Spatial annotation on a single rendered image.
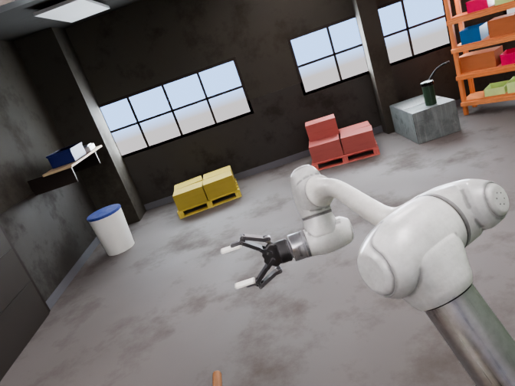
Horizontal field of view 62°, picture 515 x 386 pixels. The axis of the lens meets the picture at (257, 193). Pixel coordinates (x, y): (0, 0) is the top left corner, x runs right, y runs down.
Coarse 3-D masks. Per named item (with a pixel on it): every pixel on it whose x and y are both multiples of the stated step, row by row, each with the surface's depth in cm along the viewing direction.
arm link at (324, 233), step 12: (312, 216) 136; (324, 216) 136; (312, 228) 136; (324, 228) 135; (336, 228) 135; (348, 228) 135; (312, 240) 135; (324, 240) 135; (336, 240) 135; (348, 240) 136; (312, 252) 137; (324, 252) 137
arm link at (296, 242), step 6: (294, 234) 139; (300, 234) 137; (288, 240) 139; (294, 240) 137; (300, 240) 136; (306, 240) 136; (288, 246) 138; (294, 246) 136; (300, 246) 136; (306, 246) 136; (294, 252) 136; (300, 252) 136; (306, 252) 136; (294, 258) 138; (300, 258) 138
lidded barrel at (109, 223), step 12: (96, 216) 622; (108, 216) 615; (120, 216) 632; (96, 228) 621; (108, 228) 619; (120, 228) 630; (108, 240) 626; (120, 240) 631; (132, 240) 649; (108, 252) 638; (120, 252) 635
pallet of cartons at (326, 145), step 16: (320, 128) 700; (336, 128) 697; (352, 128) 704; (368, 128) 671; (320, 144) 675; (336, 144) 671; (352, 144) 668; (368, 144) 663; (320, 160) 684; (352, 160) 676
